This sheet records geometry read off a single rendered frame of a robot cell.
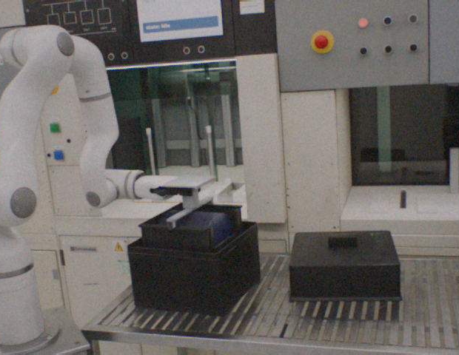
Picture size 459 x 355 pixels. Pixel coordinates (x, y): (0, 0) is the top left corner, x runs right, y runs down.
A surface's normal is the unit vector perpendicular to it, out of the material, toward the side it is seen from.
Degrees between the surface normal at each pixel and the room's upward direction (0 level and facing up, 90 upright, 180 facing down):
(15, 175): 59
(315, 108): 90
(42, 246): 90
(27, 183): 67
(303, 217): 90
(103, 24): 90
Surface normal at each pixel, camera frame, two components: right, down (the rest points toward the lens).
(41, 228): -0.29, 0.24
